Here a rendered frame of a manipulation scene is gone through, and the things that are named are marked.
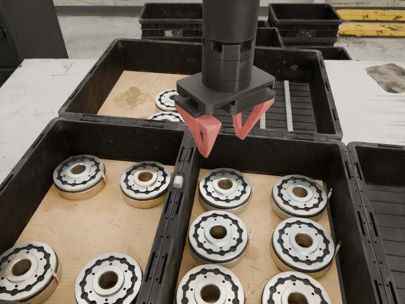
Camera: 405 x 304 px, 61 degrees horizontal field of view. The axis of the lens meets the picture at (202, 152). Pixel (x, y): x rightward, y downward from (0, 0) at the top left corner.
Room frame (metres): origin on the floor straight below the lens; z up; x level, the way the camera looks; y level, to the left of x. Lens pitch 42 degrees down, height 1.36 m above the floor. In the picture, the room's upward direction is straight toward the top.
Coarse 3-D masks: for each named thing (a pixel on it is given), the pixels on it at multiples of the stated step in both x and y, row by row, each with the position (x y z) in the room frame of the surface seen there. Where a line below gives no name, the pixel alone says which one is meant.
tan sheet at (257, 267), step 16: (256, 176) 0.51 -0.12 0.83; (272, 176) 0.51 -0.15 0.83; (256, 192) 0.47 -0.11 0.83; (192, 208) 0.43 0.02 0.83; (256, 208) 0.43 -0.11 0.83; (256, 224) 0.39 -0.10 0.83; (272, 224) 0.39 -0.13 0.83; (320, 224) 0.39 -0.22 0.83; (256, 240) 0.35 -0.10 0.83; (256, 256) 0.32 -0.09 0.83; (240, 272) 0.29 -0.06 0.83; (256, 272) 0.29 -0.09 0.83; (272, 272) 0.29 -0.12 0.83; (336, 272) 0.29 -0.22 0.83; (176, 288) 0.26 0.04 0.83; (256, 288) 0.26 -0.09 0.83; (336, 288) 0.26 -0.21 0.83
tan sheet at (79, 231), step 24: (120, 168) 0.54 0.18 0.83; (168, 168) 0.54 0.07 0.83; (48, 192) 0.47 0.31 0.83; (120, 192) 0.47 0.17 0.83; (48, 216) 0.41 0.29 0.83; (72, 216) 0.41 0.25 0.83; (96, 216) 0.41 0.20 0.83; (120, 216) 0.41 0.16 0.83; (144, 216) 0.41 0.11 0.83; (24, 240) 0.35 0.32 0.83; (48, 240) 0.35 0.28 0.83; (72, 240) 0.35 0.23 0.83; (96, 240) 0.35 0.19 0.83; (120, 240) 0.35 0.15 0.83; (144, 240) 0.35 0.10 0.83; (72, 264) 0.31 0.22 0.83; (144, 264) 0.31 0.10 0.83; (72, 288) 0.26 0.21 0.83
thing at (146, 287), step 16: (48, 128) 0.55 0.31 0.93; (144, 128) 0.56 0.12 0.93; (160, 128) 0.55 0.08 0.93; (176, 128) 0.55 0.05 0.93; (32, 144) 0.50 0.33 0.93; (16, 176) 0.42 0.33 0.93; (0, 192) 0.38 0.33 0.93; (176, 192) 0.38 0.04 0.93; (160, 224) 0.31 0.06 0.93; (160, 240) 0.29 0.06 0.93; (144, 288) 0.21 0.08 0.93
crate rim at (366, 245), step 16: (192, 144) 0.50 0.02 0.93; (320, 144) 0.51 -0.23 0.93; (336, 144) 0.50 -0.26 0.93; (192, 160) 0.46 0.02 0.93; (352, 176) 0.42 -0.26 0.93; (352, 192) 0.38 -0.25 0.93; (176, 208) 0.35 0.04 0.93; (352, 208) 0.35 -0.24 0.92; (176, 224) 0.31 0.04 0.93; (368, 240) 0.29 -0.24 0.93; (160, 256) 0.26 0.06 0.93; (368, 256) 0.26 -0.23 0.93; (160, 272) 0.24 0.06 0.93; (368, 272) 0.24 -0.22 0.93; (160, 288) 0.21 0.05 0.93
